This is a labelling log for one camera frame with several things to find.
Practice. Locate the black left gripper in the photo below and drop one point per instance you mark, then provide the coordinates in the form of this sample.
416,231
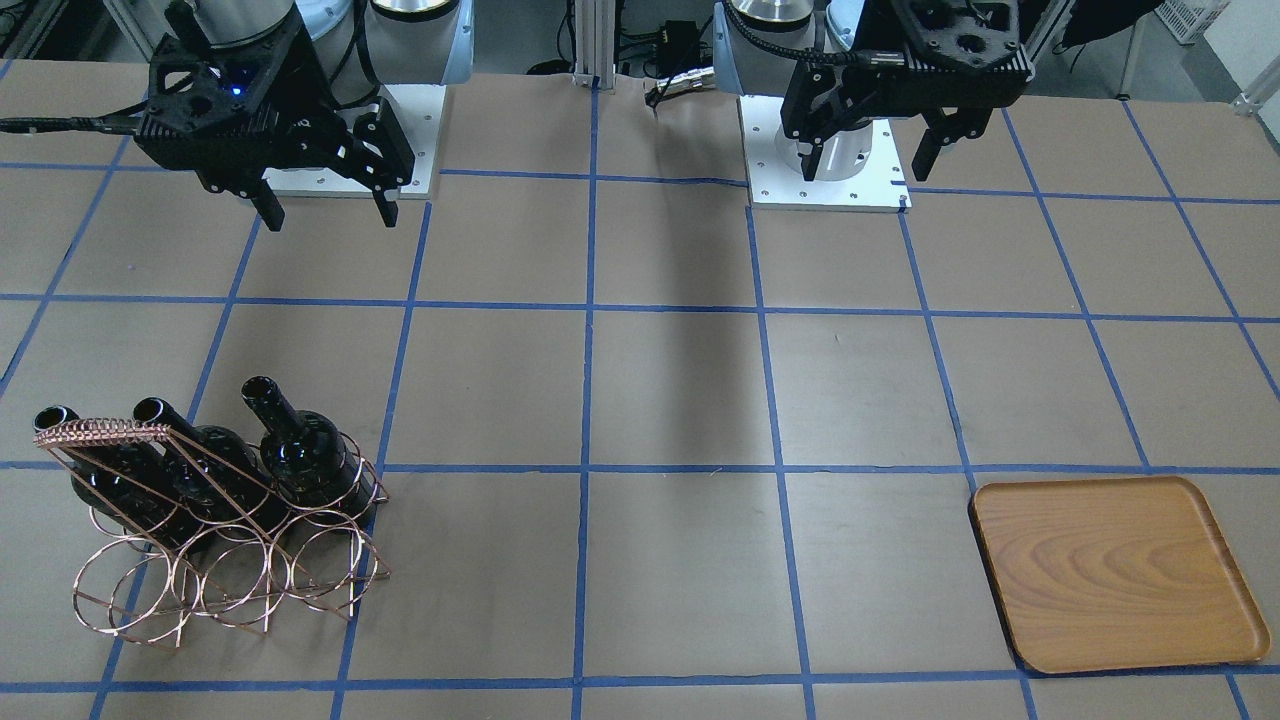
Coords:
838,84

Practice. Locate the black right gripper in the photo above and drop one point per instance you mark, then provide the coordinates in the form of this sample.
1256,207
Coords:
318,98

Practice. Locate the dark wine bottle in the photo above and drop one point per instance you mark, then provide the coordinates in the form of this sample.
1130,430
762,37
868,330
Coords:
318,474
129,484
214,471

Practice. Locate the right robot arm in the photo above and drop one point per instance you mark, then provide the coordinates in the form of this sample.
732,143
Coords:
408,51

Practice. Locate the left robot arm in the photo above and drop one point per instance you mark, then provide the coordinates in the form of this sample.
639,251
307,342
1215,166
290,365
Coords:
781,29

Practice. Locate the wooden tray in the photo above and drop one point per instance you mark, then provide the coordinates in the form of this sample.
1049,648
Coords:
1112,574

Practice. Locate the aluminium frame post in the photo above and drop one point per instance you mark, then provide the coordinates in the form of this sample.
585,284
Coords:
595,39

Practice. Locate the copper wire bottle basket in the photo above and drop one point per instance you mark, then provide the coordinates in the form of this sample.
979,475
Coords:
236,573

